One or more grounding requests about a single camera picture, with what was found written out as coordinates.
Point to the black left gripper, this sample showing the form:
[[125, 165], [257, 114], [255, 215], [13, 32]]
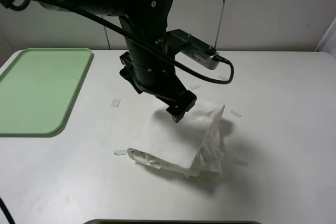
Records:
[[148, 73]]

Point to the white short sleeve t-shirt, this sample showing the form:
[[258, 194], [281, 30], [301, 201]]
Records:
[[189, 147]]

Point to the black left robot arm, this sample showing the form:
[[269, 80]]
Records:
[[142, 21]]

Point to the green plastic tray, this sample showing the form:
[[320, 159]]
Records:
[[39, 89]]

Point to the white tape piece right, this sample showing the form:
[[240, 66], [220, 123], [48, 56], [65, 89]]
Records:
[[235, 113]]

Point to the white tape piece left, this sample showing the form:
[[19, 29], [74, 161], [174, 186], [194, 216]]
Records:
[[115, 103]]

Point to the white tape piece front-right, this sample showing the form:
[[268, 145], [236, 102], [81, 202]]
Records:
[[240, 162]]

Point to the white tape piece front-left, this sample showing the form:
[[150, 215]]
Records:
[[120, 152]]

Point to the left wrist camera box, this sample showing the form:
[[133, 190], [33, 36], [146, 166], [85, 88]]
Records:
[[199, 51]]

